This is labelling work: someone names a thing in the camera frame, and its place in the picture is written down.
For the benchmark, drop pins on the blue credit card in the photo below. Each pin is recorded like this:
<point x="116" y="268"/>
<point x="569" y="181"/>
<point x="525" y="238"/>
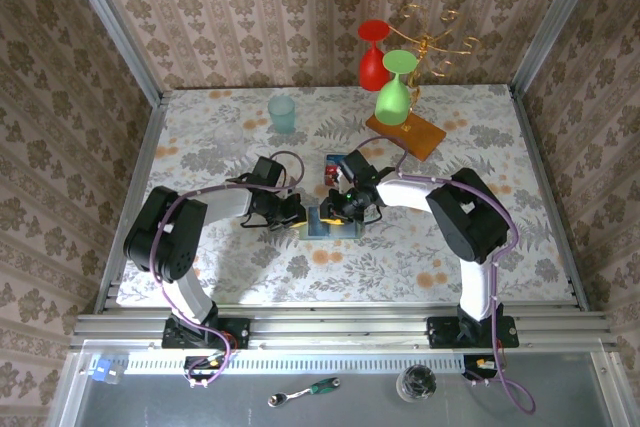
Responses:
<point x="315" y="227"/>
<point x="334" y="159"/>

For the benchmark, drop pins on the small blue white box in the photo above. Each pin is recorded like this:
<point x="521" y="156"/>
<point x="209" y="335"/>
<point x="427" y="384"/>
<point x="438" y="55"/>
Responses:
<point x="102" y="371"/>

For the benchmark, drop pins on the grey metal tray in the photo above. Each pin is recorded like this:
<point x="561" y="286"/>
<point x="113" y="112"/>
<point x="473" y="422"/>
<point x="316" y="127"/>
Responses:
<point x="150" y="402"/>

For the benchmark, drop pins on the clear jar black contents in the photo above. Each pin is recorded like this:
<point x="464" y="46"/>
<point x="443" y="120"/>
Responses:
<point x="416" y="383"/>

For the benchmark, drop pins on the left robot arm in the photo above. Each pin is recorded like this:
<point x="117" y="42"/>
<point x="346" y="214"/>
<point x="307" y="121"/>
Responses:
<point x="165" y="237"/>

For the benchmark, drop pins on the red plastic wine glass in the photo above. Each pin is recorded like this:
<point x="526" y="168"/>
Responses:
<point x="372" y="72"/>

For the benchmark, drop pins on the clear plastic cup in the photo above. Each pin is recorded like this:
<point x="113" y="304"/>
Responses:
<point x="229" y="137"/>

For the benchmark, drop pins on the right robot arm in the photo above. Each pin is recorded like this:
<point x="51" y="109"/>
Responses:
<point x="465" y="222"/>

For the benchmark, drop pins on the black box yellow connector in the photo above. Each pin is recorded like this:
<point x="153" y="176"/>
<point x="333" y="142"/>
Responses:
<point x="477" y="364"/>
<point x="202" y="364"/>

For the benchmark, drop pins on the aluminium frame post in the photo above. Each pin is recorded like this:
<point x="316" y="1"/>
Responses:
<point x="556" y="22"/>
<point x="115" y="22"/>

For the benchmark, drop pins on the green plastic wine glass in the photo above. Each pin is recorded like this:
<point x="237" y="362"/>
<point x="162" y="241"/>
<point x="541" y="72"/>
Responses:
<point x="395" y="102"/>

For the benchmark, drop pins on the teal plastic cup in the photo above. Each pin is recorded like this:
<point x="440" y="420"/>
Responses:
<point x="281" y="117"/>

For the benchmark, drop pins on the long aluminium base rail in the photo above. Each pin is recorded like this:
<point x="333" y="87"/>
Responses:
<point x="340" y="327"/>

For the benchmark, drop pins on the floral tablecloth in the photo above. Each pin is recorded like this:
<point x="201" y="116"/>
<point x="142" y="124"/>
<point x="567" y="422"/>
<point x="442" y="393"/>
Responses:
<point x="375" y="267"/>

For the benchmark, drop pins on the aluminium side rail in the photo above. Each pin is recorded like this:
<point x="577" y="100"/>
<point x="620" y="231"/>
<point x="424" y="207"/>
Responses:
<point x="134" y="197"/>
<point x="548" y="197"/>

